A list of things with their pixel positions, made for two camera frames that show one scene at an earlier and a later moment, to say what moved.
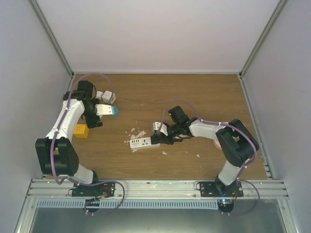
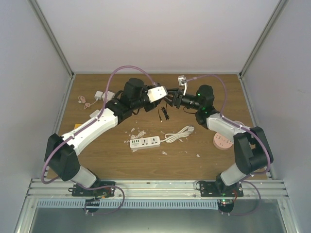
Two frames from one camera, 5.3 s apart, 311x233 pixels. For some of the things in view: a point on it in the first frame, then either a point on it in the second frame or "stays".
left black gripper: (90, 120) → (147, 108)
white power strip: (142, 142) stays
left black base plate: (104, 189) stays
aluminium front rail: (155, 189) stays
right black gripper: (167, 141) → (177, 97)
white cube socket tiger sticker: (108, 97) stays
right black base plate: (216, 189) stays
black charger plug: (156, 139) → (169, 97)
